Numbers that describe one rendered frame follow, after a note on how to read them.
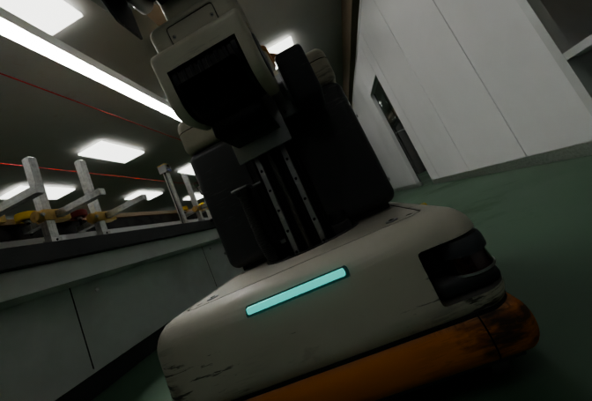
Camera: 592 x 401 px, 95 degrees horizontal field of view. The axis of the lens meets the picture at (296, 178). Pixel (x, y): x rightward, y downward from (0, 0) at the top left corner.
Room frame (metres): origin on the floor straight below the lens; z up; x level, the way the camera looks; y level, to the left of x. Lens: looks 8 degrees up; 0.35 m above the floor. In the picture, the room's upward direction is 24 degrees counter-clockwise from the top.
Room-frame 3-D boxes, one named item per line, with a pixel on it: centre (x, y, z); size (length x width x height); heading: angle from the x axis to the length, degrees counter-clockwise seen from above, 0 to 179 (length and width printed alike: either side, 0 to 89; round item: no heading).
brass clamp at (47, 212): (1.16, 1.07, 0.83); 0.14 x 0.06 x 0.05; 173
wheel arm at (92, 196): (1.17, 1.02, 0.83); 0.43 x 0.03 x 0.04; 83
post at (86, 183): (1.39, 1.04, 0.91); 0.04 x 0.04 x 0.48; 83
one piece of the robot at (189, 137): (0.88, 0.02, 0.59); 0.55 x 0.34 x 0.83; 82
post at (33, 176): (1.14, 1.07, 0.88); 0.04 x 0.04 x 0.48; 83
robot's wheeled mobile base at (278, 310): (0.80, 0.03, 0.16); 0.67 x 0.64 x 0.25; 172
